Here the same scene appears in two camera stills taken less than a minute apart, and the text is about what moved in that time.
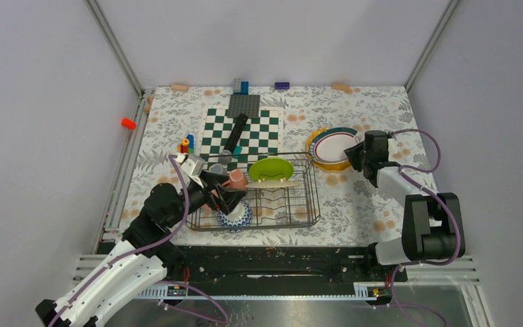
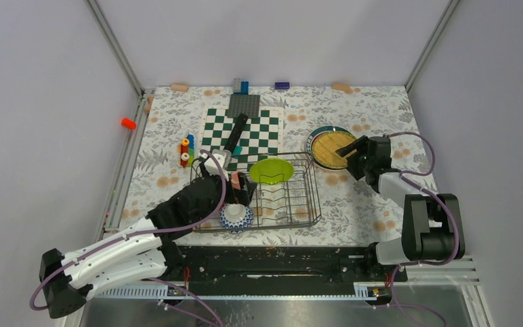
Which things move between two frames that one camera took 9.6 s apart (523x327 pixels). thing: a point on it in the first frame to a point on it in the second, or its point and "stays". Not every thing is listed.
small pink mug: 238,180 stays
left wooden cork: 180,87 stays
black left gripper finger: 228,198 to 247,189
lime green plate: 271,169 stays
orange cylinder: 128,123 stays
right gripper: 351,153 stays
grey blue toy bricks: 240,87 stays
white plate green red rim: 329,145 to 309,144
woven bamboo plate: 272,184 to 325,144
